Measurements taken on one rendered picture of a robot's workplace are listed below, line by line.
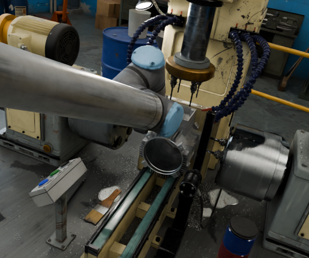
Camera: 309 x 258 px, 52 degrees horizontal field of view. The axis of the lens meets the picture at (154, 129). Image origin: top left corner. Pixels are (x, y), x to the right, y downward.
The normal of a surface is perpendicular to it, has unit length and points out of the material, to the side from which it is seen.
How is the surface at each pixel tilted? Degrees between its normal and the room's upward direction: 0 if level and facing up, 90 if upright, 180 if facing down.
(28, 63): 49
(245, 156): 54
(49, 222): 0
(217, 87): 90
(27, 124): 90
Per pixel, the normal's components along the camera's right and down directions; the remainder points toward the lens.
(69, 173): 0.81, -0.30
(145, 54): 0.00, -0.59
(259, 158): -0.18, -0.22
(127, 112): 0.72, 0.51
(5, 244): 0.15, -0.86
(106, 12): -0.70, 0.26
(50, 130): -0.36, 0.41
